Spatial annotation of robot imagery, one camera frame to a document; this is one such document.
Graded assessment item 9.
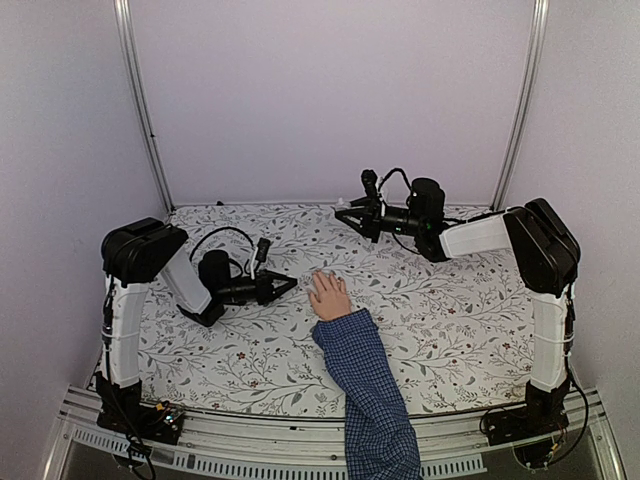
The right aluminium frame post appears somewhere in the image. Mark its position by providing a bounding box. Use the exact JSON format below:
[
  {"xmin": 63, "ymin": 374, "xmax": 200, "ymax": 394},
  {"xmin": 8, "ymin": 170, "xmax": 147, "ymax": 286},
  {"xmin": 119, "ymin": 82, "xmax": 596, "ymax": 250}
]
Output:
[{"xmin": 490, "ymin": 0, "xmax": 550, "ymax": 211}]

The left aluminium frame post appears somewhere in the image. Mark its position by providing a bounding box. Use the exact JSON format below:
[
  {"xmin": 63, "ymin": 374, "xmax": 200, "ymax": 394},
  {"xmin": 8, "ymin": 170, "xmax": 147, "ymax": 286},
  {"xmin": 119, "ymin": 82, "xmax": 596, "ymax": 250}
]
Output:
[{"xmin": 113, "ymin": 0, "xmax": 175, "ymax": 212}]

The front aluminium rail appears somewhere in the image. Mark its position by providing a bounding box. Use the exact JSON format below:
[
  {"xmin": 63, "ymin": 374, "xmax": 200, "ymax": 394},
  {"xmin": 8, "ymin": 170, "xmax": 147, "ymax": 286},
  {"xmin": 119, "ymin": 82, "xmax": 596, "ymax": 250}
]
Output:
[{"xmin": 42, "ymin": 387, "xmax": 632, "ymax": 479}]

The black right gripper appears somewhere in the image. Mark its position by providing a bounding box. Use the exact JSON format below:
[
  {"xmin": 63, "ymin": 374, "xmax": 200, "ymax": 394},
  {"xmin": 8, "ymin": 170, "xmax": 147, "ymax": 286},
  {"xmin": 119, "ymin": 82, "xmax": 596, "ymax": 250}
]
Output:
[{"xmin": 335, "ymin": 196, "xmax": 424, "ymax": 244}]

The clear nail polish bottle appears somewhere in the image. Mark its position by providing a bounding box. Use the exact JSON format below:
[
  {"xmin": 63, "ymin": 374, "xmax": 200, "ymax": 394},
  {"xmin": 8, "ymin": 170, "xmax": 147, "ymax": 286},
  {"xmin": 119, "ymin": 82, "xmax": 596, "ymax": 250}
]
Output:
[{"xmin": 336, "ymin": 197, "xmax": 350, "ymax": 209}]

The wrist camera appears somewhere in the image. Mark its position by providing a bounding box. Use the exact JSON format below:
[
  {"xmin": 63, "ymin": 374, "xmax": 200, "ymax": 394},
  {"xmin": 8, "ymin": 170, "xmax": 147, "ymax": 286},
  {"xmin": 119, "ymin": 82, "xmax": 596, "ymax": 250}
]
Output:
[
  {"xmin": 361, "ymin": 169, "xmax": 384, "ymax": 210},
  {"xmin": 249, "ymin": 237, "xmax": 271, "ymax": 279}
]

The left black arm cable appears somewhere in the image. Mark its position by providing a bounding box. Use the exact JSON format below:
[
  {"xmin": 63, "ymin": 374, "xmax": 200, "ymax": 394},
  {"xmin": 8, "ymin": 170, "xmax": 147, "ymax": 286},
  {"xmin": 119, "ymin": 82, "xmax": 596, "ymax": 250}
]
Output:
[{"xmin": 189, "ymin": 226, "xmax": 256, "ymax": 266}]

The blue checkered sleeve forearm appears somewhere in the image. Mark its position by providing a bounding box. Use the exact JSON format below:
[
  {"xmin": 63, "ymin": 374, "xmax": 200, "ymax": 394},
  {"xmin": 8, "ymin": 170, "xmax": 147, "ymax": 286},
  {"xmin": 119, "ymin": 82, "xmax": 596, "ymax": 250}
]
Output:
[{"xmin": 312, "ymin": 309, "xmax": 422, "ymax": 479}]

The person's bare hand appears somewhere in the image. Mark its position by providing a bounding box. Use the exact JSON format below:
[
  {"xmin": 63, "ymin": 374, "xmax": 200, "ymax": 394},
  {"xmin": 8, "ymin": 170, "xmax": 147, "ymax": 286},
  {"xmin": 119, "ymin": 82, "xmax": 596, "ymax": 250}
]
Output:
[{"xmin": 309, "ymin": 270, "xmax": 352, "ymax": 322}]

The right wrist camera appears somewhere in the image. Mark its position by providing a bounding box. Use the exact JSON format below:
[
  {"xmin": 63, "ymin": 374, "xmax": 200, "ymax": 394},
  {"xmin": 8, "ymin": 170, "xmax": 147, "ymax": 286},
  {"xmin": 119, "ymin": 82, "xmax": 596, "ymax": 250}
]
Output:
[{"xmin": 361, "ymin": 169, "xmax": 384, "ymax": 210}]

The aluminium frame post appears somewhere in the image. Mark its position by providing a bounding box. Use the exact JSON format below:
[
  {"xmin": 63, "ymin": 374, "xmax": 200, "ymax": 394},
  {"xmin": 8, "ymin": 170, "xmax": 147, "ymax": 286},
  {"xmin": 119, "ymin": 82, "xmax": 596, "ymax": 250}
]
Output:
[
  {"xmin": 113, "ymin": 0, "xmax": 175, "ymax": 212},
  {"xmin": 490, "ymin": 0, "xmax": 550, "ymax": 211}
]

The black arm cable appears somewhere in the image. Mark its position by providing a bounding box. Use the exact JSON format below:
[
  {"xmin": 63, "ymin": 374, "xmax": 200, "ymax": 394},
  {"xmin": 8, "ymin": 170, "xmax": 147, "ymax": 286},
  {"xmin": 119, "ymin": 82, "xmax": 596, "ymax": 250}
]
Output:
[
  {"xmin": 189, "ymin": 226, "xmax": 256, "ymax": 266},
  {"xmin": 380, "ymin": 167, "xmax": 416, "ymax": 195}
]

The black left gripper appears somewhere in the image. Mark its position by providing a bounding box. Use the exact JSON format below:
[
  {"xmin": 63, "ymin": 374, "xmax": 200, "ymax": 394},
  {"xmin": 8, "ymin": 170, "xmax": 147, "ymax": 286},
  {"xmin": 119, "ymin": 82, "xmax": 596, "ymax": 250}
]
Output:
[{"xmin": 218, "ymin": 269, "xmax": 298, "ymax": 305}]

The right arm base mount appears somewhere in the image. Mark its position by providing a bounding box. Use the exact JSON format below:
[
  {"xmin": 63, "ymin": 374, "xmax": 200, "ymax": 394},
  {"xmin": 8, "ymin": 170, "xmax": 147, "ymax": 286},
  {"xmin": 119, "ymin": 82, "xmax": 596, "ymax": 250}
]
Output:
[{"xmin": 479, "ymin": 380, "xmax": 570, "ymax": 446}]

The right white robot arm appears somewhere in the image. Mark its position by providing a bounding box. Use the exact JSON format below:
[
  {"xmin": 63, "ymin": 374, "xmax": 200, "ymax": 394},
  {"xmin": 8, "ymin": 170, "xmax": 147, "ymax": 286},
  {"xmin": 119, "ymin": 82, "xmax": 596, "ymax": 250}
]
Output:
[{"xmin": 335, "ymin": 170, "xmax": 581, "ymax": 436}]

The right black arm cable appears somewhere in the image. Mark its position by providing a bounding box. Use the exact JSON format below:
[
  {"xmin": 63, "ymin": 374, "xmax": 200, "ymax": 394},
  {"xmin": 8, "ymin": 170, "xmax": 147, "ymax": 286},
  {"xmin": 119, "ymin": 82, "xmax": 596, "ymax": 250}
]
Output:
[{"xmin": 380, "ymin": 167, "xmax": 416, "ymax": 195}]

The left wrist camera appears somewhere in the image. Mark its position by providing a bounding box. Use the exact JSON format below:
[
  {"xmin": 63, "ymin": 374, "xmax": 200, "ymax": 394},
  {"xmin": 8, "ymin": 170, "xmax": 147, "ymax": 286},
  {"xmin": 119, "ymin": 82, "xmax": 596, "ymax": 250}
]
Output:
[{"xmin": 249, "ymin": 237, "xmax": 271, "ymax": 279}]

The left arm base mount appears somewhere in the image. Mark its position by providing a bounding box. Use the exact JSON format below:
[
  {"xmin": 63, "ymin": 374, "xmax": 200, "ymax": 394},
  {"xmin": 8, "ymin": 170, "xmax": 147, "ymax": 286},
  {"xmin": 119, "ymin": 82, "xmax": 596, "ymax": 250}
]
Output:
[{"xmin": 96, "ymin": 382, "xmax": 184, "ymax": 445}]

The floral patterned table mat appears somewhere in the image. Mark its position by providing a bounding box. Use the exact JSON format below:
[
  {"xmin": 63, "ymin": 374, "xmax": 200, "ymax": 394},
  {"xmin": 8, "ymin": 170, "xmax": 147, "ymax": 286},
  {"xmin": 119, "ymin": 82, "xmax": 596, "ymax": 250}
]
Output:
[{"xmin": 99, "ymin": 202, "xmax": 566, "ymax": 419}]

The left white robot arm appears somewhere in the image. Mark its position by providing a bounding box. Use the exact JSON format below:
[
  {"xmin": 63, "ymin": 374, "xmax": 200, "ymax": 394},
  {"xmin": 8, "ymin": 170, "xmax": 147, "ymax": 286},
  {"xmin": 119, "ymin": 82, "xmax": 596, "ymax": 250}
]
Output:
[{"xmin": 96, "ymin": 217, "xmax": 298, "ymax": 443}]

